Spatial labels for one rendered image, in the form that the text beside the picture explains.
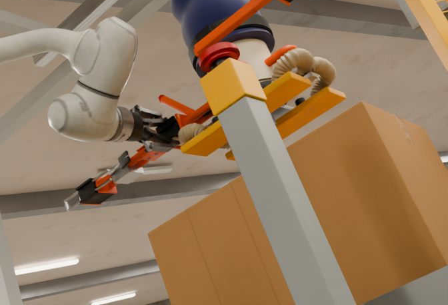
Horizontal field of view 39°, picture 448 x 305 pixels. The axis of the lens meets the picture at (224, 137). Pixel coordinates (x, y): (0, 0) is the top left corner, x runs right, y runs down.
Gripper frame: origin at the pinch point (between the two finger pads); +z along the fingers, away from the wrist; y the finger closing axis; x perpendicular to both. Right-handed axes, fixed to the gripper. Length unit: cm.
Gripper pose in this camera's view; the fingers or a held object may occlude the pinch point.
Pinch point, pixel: (175, 134)
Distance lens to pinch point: 173.5
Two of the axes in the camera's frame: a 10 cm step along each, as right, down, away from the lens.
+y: 3.6, 8.6, -3.6
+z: 5.7, 1.0, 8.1
